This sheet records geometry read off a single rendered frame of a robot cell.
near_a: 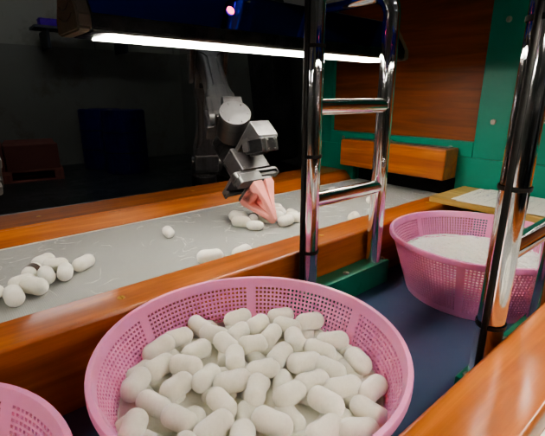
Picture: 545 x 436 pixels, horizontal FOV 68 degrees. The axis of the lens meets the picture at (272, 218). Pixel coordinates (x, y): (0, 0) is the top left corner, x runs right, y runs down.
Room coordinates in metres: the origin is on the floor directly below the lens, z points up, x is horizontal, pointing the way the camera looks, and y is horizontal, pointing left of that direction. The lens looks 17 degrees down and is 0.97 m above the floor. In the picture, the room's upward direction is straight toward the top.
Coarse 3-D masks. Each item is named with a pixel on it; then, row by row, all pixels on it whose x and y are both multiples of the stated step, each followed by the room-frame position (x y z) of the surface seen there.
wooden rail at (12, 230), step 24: (336, 168) 1.20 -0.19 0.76; (168, 192) 0.89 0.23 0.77; (192, 192) 0.89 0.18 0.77; (216, 192) 0.89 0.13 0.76; (0, 216) 0.70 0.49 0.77; (24, 216) 0.70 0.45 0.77; (48, 216) 0.70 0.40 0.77; (72, 216) 0.70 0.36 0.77; (96, 216) 0.71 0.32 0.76; (120, 216) 0.73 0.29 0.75; (144, 216) 0.76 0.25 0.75; (0, 240) 0.61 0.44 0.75; (24, 240) 0.62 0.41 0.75
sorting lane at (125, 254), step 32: (288, 192) 0.99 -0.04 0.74; (416, 192) 0.99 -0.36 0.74; (128, 224) 0.73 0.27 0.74; (160, 224) 0.73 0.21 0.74; (192, 224) 0.73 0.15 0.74; (224, 224) 0.73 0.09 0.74; (320, 224) 0.73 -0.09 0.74; (0, 256) 0.57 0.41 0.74; (32, 256) 0.57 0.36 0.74; (64, 256) 0.57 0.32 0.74; (96, 256) 0.57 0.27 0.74; (128, 256) 0.57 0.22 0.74; (160, 256) 0.57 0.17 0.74; (192, 256) 0.57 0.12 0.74; (224, 256) 0.57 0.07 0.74; (64, 288) 0.46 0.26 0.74; (96, 288) 0.46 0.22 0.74; (0, 320) 0.39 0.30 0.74
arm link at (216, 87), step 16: (192, 48) 0.99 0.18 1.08; (192, 64) 1.02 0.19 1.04; (208, 64) 0.95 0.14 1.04; (224, 64) 1.04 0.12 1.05; (192, 80) 1.05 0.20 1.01; (208, 80) 0.90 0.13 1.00; (224, 80) 0.91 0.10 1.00; (208, 96) 0.86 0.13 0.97; (224, 96) 0.87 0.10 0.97; (208, 112) 0.82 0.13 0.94
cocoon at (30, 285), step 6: (30, 276) 0.45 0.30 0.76; (24, 282) 0.44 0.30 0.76; (30, 282) 0.44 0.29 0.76; (36, 282) 0.44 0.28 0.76; (42, 282) 0.44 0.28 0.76; (24, 288) 0.44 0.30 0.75; (30, 288) 0.44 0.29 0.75; (36, 288) 0.44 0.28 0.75; (42, 288) 0.44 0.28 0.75; (36, 294) 0.44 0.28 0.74
